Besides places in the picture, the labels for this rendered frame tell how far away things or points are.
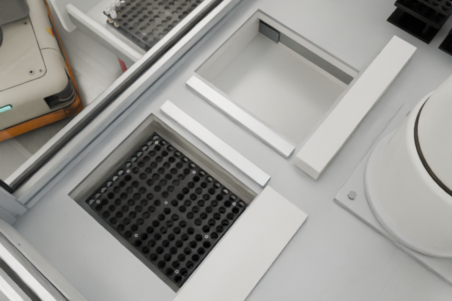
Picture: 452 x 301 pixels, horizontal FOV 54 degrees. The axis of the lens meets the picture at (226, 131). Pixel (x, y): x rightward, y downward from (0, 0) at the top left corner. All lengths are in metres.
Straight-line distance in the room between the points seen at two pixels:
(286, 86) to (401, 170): 0.40
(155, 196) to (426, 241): 0.44
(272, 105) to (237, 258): 0.37
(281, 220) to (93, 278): 0.30
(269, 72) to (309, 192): 0.34
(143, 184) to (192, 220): 0.11
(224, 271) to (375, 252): 0.24
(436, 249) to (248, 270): 0.28
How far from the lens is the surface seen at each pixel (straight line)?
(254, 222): 0.71
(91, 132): 0.77
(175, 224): 0.77
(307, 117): 0.94
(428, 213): 0.66
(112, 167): 0.90
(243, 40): 0.99
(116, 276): 0.73
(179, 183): 0.80
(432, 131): 0.58
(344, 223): 0.75
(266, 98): 0.95
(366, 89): 0.82
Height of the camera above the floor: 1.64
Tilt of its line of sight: 63 degrees down
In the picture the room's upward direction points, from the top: straight up
